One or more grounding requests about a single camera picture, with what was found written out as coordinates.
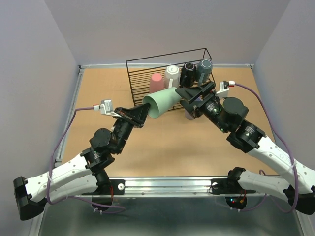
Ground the blue-grey mug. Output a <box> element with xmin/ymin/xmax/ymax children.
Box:
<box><xmin>195</xmin><ymin>59</ymin><xmax>213</xmax><ymax>86</ymax></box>

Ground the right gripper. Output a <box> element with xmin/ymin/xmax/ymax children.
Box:
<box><xmin>175</xmin><ymin>81</ymin><xmax>229</xmax><ymax>133</ymax></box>

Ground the black wire dish rack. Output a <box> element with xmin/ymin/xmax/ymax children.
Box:
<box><xmin>126</xmin><ymin>48</ymin><xmax>212</xmax><ymax>106</ymax></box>

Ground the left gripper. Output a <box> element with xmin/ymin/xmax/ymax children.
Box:
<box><xmin>112</xmin><ymin>102</ymin><xmax>150</xmax><ymax>154</ymax></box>

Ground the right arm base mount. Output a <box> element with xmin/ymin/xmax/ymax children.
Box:
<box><xmin>208</xmin><ymin>178</ymin><xmax>255</xmax><ymax>195</ymax></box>

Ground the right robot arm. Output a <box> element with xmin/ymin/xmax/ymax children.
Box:
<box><xmin>175</xmin><ymin>81</ymin><xmax>315</xmax><ymax>215</ymax></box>

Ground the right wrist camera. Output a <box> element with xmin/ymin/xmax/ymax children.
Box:
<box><xmin>216</xmin><ymin>81</ymin><xmax>235</xmax><ymax>99</ymax></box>

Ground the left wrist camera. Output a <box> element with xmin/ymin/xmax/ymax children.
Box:
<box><xmin>93</xmin><ymin>99</ymin><xmax>120</xmax><ymax>117</ymax></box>

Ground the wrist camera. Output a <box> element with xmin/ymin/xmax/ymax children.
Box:
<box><xmin>93</xmin><ymin>99</ymin><xmax>120</xmax><ymax>117</ymax></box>
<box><xmin>216</xmin><ymin>81</ymin><xmax>235</xmax><ymax>99</ymax></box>

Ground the green cup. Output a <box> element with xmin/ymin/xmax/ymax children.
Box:
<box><xmin>142</xmin><ymin>87</ymin><xmax>182</xmax><ymax>119</ymax></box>

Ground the purple cup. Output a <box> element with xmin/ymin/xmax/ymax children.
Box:
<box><xmin>185</xmin><ymin>110</ymin><xmax>195</xmax><ymax>120</ymax></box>

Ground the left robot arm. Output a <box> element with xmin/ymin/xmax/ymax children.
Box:
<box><xmin>13</xmin><ymin>100</ymin><xmax>150</xmax><ymax>221</ymax></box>

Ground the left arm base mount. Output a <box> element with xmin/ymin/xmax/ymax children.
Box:
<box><xmin>92</xmin><ymin>179</ymin><xmax>126</xmax><ymax>195</ymax></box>

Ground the red cup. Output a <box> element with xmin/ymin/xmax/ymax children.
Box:
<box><xmin>149</xmin><ymin>73</ymin><xmax>164</xmax><ymax>93</ymax></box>

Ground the aluminium front rail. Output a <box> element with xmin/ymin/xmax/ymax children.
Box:
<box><xmin>111</xmin><ymin>171</ymin><xmax>289</xmax><ymax>199</ymax></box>

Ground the black mug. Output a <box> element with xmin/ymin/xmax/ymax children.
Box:
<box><xmin>180</xmin><ymin>62</ymin><xmax>196</xmax><ymax>88</ymax></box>

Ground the white mug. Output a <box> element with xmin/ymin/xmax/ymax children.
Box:
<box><xmin>164</xmin><ymin>65</ymin><xmax>180</xmax><ymax>89</ymax></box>

